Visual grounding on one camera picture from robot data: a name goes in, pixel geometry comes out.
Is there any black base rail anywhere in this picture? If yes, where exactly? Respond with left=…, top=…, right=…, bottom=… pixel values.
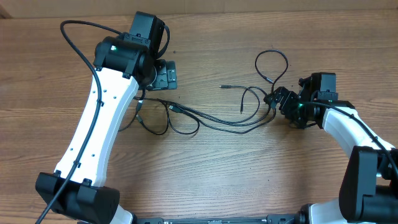
left=132, top=203, right=312, bottom=224

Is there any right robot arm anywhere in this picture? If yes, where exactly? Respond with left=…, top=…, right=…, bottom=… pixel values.
left=264, top=72, right=397, bottom=223

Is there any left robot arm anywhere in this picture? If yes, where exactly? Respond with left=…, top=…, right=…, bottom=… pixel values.
left=35, top=12, right=177, bottom=223

